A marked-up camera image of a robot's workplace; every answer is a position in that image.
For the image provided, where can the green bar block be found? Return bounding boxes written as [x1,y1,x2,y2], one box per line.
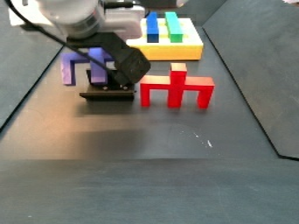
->
[164,11,183,43]

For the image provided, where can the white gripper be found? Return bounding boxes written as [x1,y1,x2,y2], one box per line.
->
[100,5,145,40]

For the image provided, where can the black angled fixture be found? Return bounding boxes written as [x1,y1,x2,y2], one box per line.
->
[79,70,136,102]

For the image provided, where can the blue bar block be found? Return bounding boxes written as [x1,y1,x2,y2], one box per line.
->
[145,12,159,43]

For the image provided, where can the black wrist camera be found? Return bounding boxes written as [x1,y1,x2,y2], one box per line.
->
[65,32,151,86]

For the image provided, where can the red three-pronged block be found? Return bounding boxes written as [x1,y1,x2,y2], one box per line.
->
[140,63,215,109]

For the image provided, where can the black cable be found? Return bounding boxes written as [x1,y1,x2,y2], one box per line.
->
[3,0,129,86]

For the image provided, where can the purple three-pronged block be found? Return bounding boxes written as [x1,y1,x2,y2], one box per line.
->
[60,47,113,86]

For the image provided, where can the yellow slotted board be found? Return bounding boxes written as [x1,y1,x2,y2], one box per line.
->
[125,18,203,61]

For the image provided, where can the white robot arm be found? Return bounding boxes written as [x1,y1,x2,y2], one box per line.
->
[11,0,145,40]

